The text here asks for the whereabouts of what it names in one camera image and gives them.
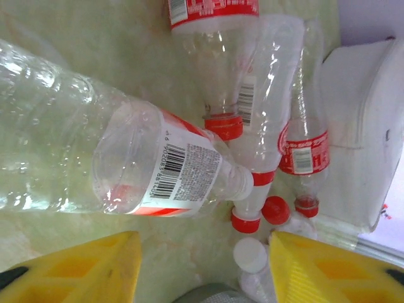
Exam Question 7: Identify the small clear bottle red cap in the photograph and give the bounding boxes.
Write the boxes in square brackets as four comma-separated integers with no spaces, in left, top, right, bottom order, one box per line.
[261,195,318,244]

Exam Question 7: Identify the white plastic lidded box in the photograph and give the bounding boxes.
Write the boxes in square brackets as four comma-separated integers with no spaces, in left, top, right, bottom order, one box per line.
[315,37,404,234]

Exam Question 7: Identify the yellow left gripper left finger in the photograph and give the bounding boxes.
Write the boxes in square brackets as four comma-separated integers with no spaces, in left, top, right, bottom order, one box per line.
[0,230,142,303]

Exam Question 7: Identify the grey ribbed plastic bin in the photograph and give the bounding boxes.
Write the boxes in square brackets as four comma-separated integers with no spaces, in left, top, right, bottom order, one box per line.
[189,282,250,303]

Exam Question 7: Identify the large clear bottle barcode label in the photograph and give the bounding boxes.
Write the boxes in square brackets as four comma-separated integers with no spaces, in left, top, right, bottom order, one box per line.
[0,37,255,218]

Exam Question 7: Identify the aluminium table edge rail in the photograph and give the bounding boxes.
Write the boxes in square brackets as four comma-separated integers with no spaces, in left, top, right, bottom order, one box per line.
[356,233,404,263]

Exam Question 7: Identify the small clear bottle white cap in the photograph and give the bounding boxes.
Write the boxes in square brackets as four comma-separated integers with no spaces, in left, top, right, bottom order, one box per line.
[232,236,278,303]

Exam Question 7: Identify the clear bottle wide red label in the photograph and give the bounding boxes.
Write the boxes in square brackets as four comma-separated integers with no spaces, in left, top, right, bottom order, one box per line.
[276,17,331,218]

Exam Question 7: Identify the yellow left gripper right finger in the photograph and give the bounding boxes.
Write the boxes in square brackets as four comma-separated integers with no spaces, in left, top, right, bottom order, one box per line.
[268,230,404,303]

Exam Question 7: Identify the tall clear bottle red bands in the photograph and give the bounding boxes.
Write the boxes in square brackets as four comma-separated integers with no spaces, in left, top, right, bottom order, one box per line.
[229,14,309,235]

